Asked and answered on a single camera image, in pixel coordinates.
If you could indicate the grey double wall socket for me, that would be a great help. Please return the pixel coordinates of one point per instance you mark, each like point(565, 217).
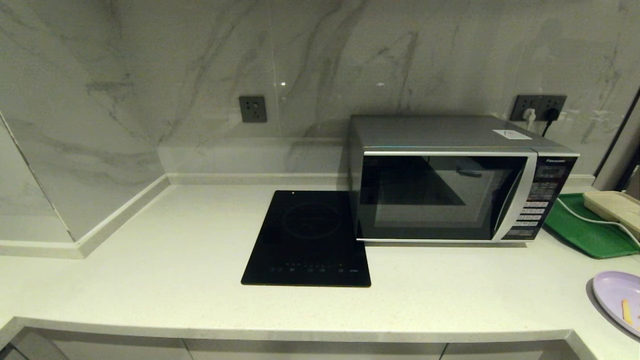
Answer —
point(537, 102)

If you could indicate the black induction cooktop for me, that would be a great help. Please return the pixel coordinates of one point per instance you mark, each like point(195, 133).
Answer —
point(305, 240)

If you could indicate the black power plug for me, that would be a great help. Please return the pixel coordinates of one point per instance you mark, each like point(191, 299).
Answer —
point(551, 114)

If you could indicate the grey cabinet front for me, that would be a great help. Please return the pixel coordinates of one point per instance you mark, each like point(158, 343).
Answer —
point(510, 352)
point(100, 347)
point(310, 351)

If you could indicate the purple plastic plate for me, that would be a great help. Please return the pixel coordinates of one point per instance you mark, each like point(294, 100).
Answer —
point(610, 295)

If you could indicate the silver Panasonic microwave oven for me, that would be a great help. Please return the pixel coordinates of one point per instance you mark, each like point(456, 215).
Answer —
point(425, 131)

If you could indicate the silver microwave door dark window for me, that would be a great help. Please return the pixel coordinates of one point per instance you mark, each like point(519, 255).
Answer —
point(430, 200)

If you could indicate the beige power strip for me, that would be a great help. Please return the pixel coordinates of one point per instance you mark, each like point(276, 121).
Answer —
point(615, 207)

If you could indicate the yellow french fry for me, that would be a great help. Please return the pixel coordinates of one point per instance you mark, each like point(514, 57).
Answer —
point(626, 311)

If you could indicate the grey single wall socket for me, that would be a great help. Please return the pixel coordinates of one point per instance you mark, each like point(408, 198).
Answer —
point(252, 109)

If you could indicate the green plastic tray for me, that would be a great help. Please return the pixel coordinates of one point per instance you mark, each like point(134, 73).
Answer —
point(580, 235)

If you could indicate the white power plug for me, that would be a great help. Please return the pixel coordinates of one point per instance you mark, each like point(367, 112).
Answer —
point(529, 117)

